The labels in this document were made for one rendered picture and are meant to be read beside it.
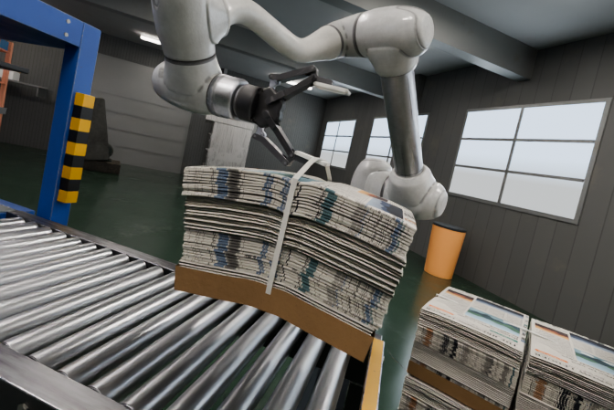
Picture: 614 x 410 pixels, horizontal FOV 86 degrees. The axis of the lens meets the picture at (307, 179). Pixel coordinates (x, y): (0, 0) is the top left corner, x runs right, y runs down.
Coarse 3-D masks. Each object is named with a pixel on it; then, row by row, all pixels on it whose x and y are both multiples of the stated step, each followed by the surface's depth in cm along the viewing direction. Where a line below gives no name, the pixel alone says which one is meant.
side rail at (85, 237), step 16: (48, 224) 115; (96, 240) 110; (128, 256) 104; (144, 256) 106; (240, 304) 93; (256, 320) 92; (240, 336) 93; (272, 336) 91; (304, 336) 88; (368, 352) 84; (320, 368) 87; (352, 368) 85
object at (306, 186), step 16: (288, 176) 56; (304, 176) 72; (272, 192) 54; (288, 192) 53; (304, 192) 52; (272, 208) 54; (304, 208) 53; (272, 224) 54; (288, 224) 53; (304, 224) 53; (272, 240) 54; (288, 240) 54; (272, 256) 55; (288, 256) 54; (288, 272) 54
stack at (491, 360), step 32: (448, 288) 133; (448, 320) 102; (480, 320) 106; (512, 320) 112; (416, 352) 107; (448, 352) 101; (480, 352) 96; (512, 352) 92; (544, 352) 92; (576, 352) 97; (608, 352) 102; (416, 384) 106; (480, 384) 96; (512, 384) 91; (544, 384) 88; (576, 384) 84; (608, 384) 81
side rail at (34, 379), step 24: (0, 360) 52; (24, 360) 53; (0, 384) 49; (24, 384) 49; (48, 384) 50; (72, 384) 50; (0, 408) 49; (24, 408) 47; (48, 408) 46; (72, 408) 46; (96, 408) 47; (120, 408) 48
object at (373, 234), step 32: (320, 192) 52; (352, 192) 63; (320, 224) 52; (352, 224) 50; (384, 224) 49; (320, 256) 52; (352, 256) 51; (384, 256) 49; (288, 288) 54; (320, 288) 52; (352, 288) 51; (384, 288) 49; (352, 320) 51
